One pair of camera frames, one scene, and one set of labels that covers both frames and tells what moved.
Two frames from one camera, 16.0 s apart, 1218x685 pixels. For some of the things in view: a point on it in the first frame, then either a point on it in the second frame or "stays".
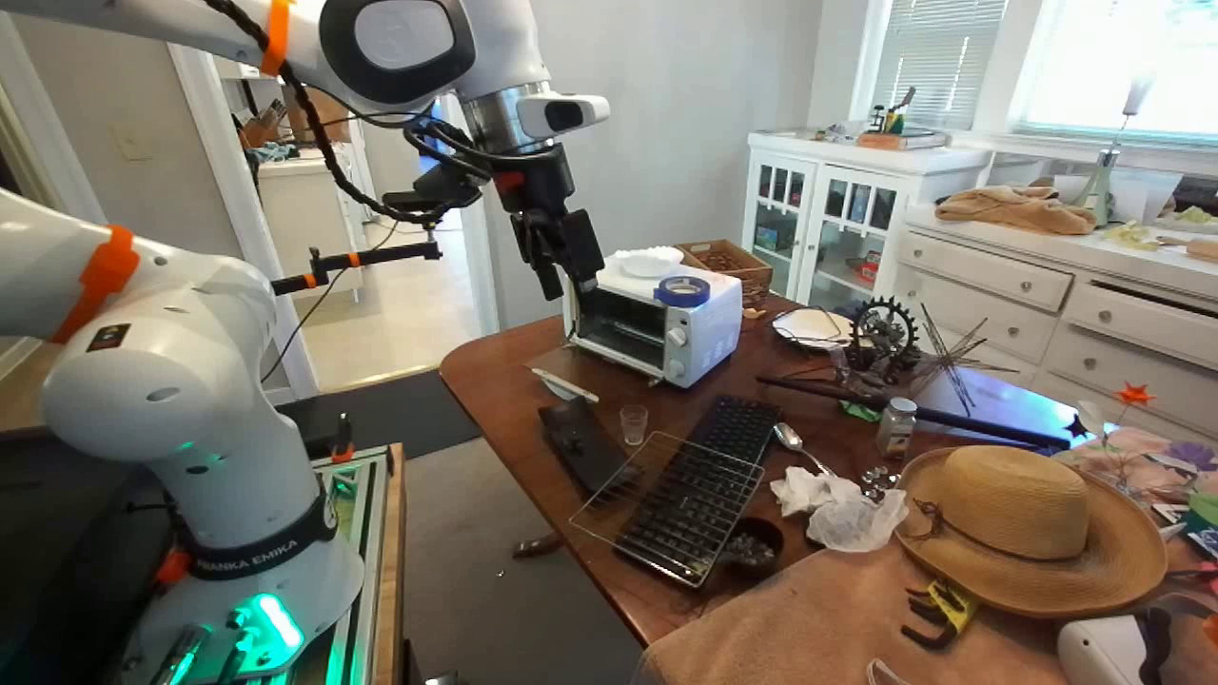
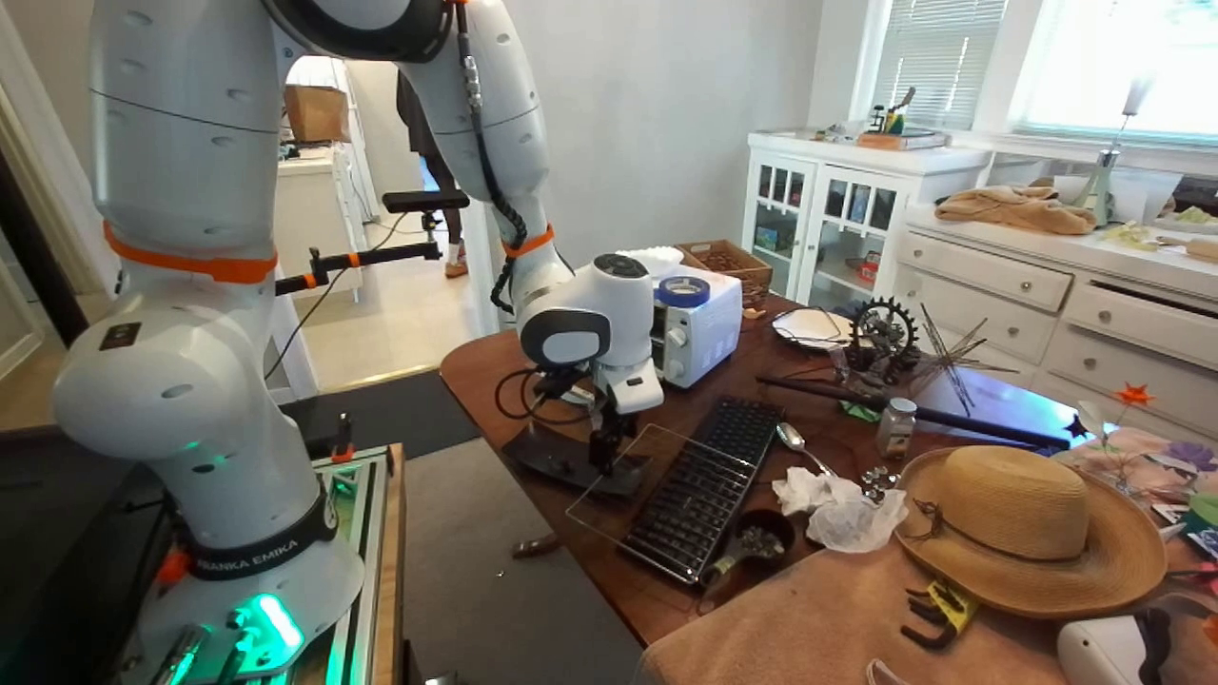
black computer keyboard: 701,491 stays
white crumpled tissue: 838,513 stays
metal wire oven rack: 676,497 stays
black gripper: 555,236 -> 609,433
